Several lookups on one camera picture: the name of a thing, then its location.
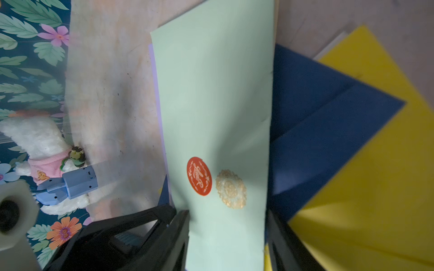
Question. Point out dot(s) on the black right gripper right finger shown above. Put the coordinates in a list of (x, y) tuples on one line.
[(287, 252)]

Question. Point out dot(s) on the dark blue envelope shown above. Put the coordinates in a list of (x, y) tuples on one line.
[(320, 119)]

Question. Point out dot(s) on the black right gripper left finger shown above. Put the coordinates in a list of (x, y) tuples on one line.
[(151, 240)]

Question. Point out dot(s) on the lavender envelope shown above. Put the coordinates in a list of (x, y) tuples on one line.
[(165, 196)]

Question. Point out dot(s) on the yellow envelope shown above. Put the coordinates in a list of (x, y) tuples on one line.
[(377, 212)]

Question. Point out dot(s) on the light green envelope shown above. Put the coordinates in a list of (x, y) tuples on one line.
[(215, 75)]

